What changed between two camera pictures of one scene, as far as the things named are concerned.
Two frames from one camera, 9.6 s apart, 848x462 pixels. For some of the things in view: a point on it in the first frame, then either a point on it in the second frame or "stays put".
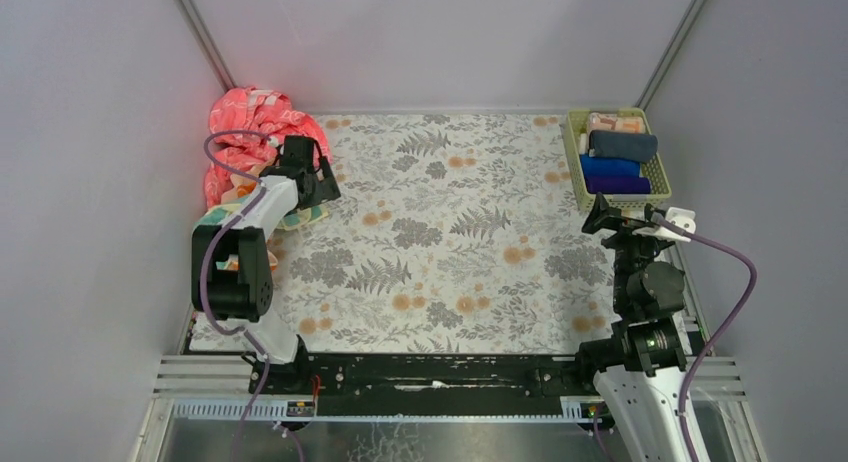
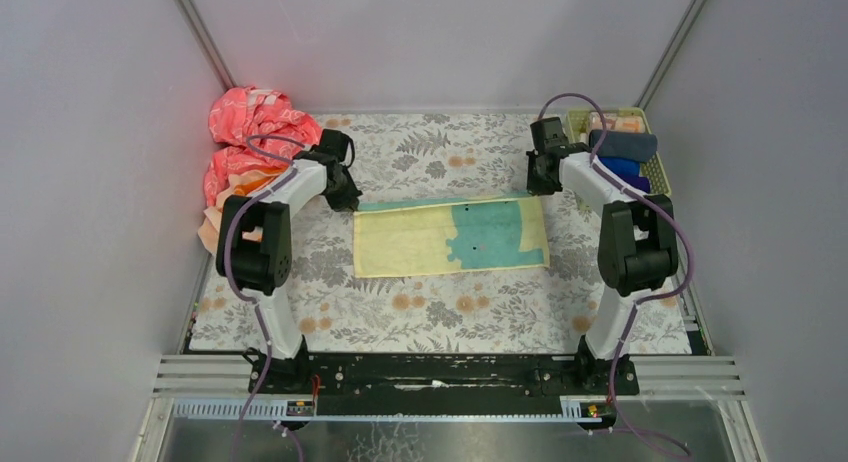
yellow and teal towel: x=216 y=212 -> x=449 y=234
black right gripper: x=614 y=221 -> x=538 y=181
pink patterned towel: x=244 y=124 stays put
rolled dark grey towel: x=623 y=146 stays put
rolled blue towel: x=596 y=166 stays put
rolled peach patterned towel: x=607 y=122 stays put
